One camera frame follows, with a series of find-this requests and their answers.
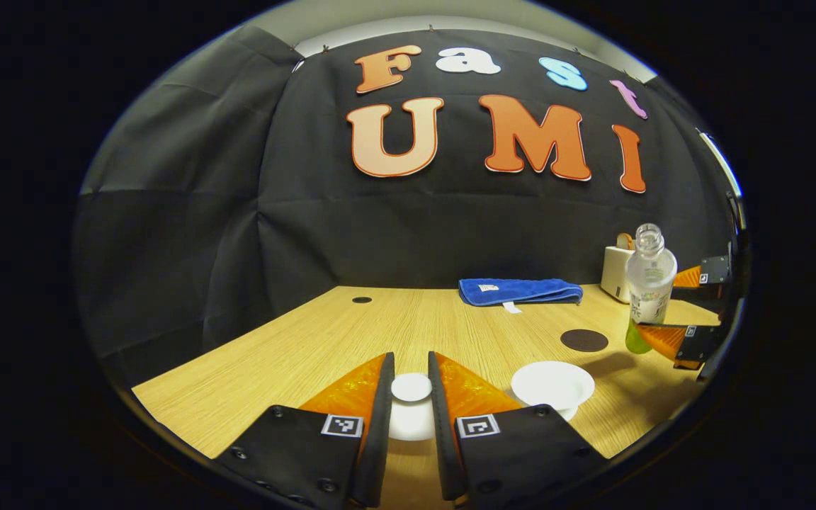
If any clear plastic water bottle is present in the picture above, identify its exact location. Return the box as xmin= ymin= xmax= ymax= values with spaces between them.
xmin=625 ymin=223 xmax=679 ymax=355

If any white box with orange items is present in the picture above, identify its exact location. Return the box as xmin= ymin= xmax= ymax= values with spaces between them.
xmin=600 ymin=232 xmax=639 ymax=305

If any black backdrop cloth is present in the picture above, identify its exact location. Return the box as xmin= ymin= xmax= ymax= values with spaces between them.
xmin=72 ymin=25 xmax=742 ymax=387

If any white teacup lid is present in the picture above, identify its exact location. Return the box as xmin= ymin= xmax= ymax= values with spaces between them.
xmin=388 ymin=373 xmax=436 ymax=441

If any blue folded towel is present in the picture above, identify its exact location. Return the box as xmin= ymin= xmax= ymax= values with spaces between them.
xmin=458 ymin=278 xmax=584 ymax=315

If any dark brown round coaster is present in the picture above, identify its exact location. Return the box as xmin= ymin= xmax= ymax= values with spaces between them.
xmin=560 ymin=329 xmax=609 ymax=353

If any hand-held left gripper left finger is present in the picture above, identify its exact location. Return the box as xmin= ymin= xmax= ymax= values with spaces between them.
xmin=213 ymin=352 xmax=396 ymax=509

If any white teacup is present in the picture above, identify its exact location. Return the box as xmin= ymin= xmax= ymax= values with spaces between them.
xmin=511 ymin=361 xmax=596 ymax=413

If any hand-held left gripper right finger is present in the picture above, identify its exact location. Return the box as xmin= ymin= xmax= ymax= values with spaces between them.
xmin=428 ymin=351 xmax=611 ymax=507

